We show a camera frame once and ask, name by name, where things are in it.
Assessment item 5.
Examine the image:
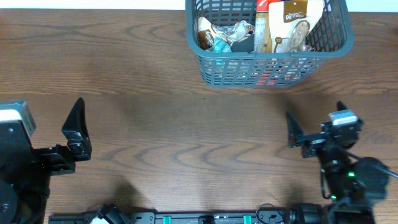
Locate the beige Paritree snack bag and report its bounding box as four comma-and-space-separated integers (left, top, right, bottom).
269, 0, 325, 53

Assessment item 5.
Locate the spaghetti packet orange and tan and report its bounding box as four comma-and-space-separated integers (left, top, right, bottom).
254, 0, 280, 53

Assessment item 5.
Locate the teal white snack packet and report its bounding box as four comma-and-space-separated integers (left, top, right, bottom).
206, 37, 232, 54

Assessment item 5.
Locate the beige Paritree dried food bag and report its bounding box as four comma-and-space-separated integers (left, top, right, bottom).
197, 17, 255, 50

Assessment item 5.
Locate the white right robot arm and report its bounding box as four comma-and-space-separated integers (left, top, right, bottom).
283, 101, 397, 223

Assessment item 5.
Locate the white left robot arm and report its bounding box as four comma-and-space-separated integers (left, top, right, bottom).
1, 98, 92, 223

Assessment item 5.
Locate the grey plastic basket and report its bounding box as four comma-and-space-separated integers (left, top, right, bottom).
185, 0, 354, 88

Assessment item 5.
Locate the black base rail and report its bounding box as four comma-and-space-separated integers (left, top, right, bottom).
48, 203, 361, 224

